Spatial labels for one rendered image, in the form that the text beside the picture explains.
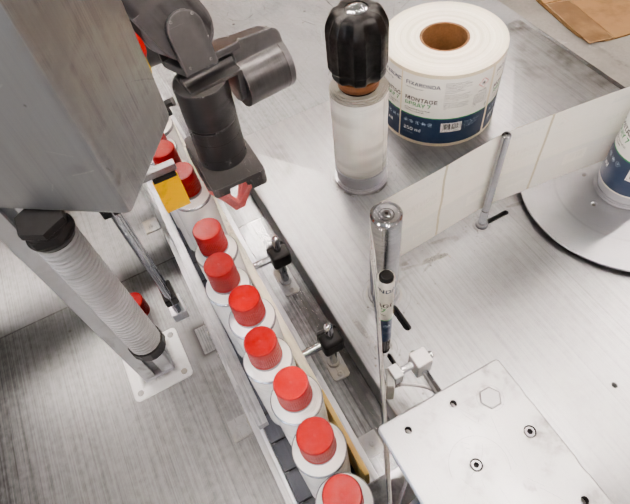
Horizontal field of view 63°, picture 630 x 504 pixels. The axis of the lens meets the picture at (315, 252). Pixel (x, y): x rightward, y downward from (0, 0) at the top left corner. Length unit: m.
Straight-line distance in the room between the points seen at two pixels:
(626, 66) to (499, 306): 2.10
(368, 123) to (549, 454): 0.50
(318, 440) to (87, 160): 0.29
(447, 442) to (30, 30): 0.35
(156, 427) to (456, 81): 0.67
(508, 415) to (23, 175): 0.36
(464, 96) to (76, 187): 0.66
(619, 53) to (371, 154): 2.13
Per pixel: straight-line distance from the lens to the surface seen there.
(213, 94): 0.55
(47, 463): 0.84
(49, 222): 0.38
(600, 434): 0.73
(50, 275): 0.58
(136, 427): 0.80
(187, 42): 0.53
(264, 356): 0.50
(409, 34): 0.93
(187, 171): 0.66
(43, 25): 0.29
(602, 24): 2.97
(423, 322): 0.74
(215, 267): 0.56
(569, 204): 0.88
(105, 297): 0.44
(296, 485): 0.67
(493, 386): 0.43
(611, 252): 0.85
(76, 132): 0.31
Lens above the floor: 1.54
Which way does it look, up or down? 55 degrees down
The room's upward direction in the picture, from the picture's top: 9 degrees counter-clockwise
